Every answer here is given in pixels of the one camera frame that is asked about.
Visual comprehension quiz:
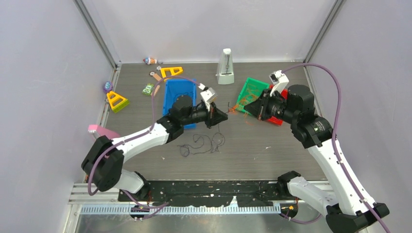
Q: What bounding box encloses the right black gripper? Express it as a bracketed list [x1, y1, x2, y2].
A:
[244, 88, 298, 124]

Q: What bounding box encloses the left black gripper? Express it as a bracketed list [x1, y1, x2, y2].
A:
[181, 100, 227, 129]

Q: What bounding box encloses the black wire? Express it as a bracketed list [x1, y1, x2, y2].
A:
[171, 86, 236, 158]

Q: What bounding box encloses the blue plastic bin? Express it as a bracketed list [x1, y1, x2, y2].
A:
[162, 79, 197, 115]

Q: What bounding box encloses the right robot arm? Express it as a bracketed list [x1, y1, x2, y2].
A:
[244, 84, 390, 233]

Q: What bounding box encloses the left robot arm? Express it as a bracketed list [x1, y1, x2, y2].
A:
[81, 95, 228, 201]

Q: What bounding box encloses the green plastic bin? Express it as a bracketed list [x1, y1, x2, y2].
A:
[234, 77, 270, 114]

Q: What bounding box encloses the red plastic bin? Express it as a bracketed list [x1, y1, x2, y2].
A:
[267, 84, 289, 126]

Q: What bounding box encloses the white metronome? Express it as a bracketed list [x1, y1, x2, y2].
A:
[216, 48, 234, 85]

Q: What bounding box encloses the wooden block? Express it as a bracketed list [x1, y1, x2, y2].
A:
[151, 85, 160, 97]
[152, 72, 162, 82]

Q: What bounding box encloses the yellow triangle toy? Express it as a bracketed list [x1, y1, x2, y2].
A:
[106, 91, 129, 113]
[160, 67, 184, 78]

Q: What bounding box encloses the green toy block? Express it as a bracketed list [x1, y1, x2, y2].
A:
[142, 83, 155, 96]

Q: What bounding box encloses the small figurine toy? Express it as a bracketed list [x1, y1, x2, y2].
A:
[142, 57, 158, 65]

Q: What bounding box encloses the pink stand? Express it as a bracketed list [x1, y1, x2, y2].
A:
[87, 125, 120, 140]

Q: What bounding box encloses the purple round toy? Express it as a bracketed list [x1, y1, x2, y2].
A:
[103, 81, 113, 94]

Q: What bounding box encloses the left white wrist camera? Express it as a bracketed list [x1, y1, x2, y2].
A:
[198, 83, 218, 112]

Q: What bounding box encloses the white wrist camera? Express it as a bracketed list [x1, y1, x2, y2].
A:
[198, 83, 218, 112]
[269, 70, 289, 97]

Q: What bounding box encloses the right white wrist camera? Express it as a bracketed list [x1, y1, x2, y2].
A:
[269, 70, 289, 97]

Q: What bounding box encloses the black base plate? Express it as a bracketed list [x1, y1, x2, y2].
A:
[131, 180, 298, 207]

